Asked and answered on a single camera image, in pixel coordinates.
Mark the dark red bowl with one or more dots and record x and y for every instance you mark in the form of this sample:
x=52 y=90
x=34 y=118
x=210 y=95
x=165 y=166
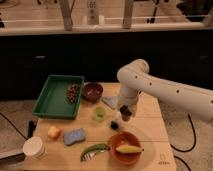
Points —
x=92 y=92

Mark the blue sponge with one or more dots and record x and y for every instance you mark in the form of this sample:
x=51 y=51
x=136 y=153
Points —
x=74 y=136

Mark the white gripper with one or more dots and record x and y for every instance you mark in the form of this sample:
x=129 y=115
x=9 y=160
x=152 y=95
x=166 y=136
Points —
x=128 y=97

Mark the bunch of red grapes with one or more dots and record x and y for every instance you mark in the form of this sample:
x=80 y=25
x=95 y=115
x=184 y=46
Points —
x=72 y=92

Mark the metal fork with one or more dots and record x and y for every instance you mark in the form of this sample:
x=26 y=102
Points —
x=88 y=156

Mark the white remote control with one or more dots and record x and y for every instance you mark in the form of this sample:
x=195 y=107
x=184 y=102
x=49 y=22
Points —
x=92 y=12

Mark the grey folded cloth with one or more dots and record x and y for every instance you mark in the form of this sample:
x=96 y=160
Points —
x=110 y=101

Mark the metal steel cup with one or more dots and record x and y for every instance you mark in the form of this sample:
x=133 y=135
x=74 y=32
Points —
x=125 y=113

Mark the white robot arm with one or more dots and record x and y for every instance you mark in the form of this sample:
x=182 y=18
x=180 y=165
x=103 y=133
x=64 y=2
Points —
x=134 y=77

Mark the light green plastic cup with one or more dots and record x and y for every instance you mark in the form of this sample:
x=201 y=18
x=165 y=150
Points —
x=99 y=114

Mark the black clamp on table edge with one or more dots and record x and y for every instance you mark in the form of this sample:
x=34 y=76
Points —
x=31 y=128

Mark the green plastic tray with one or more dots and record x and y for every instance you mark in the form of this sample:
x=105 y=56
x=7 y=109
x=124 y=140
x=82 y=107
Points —
x=52 y=101

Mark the orange bowl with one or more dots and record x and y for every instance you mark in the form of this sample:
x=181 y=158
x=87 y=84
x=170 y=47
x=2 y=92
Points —
x=120 y=138

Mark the green pepper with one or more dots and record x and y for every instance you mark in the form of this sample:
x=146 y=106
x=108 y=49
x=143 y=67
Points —
x=100 y=146

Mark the yellow corn cob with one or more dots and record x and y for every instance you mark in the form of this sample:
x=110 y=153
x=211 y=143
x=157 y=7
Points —
x=129 y=149

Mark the white paper cup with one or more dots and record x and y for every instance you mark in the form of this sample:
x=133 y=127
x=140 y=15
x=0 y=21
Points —
x=34 y=147

